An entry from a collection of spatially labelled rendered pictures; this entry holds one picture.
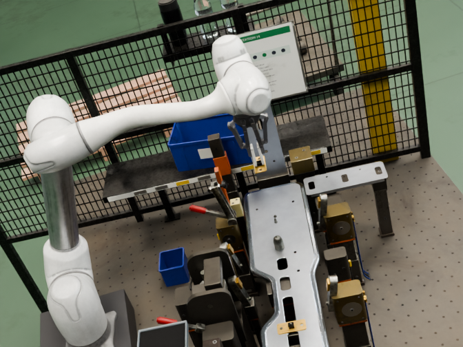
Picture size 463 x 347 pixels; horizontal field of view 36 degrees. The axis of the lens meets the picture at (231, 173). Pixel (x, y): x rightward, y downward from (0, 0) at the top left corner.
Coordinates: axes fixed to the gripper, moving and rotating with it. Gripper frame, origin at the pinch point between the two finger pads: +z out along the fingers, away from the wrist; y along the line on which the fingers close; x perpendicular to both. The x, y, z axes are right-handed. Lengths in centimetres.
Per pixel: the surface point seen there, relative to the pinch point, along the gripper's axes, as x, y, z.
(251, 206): 11.2, -7.8, 29.2
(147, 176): 40, -47, 26
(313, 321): -47, 6, 29
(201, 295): -46, -22, 10
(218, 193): -1.9, -15.3, 10.5
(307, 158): 23.6, 15.5, 23.1
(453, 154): 140, 97, 129
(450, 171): 126, 92, 129
